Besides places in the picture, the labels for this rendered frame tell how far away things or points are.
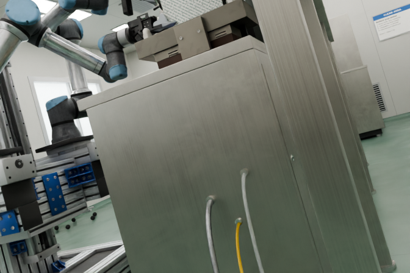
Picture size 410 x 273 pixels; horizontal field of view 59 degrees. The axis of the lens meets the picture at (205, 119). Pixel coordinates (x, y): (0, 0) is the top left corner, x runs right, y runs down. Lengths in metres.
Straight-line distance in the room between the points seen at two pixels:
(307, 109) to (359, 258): 0.22
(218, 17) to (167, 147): 0.44
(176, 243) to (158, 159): 0.28
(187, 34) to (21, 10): 0.66
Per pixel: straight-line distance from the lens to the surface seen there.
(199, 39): 1.17
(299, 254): 1.14
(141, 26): 1.50
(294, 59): 0.53
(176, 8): 1.47
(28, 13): 1.55
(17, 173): 1.49
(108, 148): 1.30
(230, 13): 1.17
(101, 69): 1.67
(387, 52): 6.91
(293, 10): 0.54
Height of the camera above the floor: 0.66
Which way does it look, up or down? 2 degrees up
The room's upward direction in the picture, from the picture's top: 16 degrees counter-clockwise
